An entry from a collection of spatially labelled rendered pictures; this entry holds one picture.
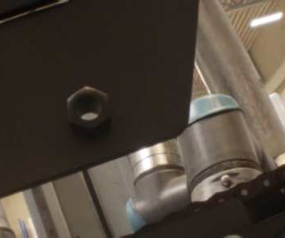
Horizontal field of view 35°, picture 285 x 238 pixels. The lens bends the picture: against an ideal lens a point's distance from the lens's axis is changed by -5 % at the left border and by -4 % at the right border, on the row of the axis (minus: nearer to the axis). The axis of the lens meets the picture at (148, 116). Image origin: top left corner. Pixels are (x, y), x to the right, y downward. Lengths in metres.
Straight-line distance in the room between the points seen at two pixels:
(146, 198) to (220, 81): 0.33
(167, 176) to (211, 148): 0.19
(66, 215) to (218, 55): 0.57
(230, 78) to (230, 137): 0.40
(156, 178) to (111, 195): 0.51
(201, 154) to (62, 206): 0.73
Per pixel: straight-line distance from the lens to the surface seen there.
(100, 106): 0.28
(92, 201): 1.21
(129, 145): 0.29
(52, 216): 1.18
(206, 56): 0.94
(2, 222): 0.78
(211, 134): 0.54
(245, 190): 0.35
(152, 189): 0.70
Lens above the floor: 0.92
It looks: 16 degrees up
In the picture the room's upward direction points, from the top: 22 degrees counter-clockwise
